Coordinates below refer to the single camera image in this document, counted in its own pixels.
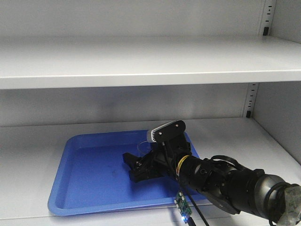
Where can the grey metal cabinet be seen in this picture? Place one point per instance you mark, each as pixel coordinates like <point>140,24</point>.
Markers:
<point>257,123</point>

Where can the clear glass beaker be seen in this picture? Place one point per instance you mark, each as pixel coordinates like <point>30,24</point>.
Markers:
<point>143,148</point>

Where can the green circuit board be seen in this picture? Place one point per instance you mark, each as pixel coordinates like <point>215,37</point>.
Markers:
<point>182,205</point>

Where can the upper cabinet shelf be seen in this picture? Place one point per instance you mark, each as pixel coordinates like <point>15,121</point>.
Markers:
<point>39,63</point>

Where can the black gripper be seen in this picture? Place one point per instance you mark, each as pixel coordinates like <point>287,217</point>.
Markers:
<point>167,157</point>

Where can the blue plastic tray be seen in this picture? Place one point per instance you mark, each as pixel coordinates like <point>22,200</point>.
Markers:
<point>92,177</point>

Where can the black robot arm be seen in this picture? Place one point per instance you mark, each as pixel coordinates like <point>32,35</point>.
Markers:
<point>227,184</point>

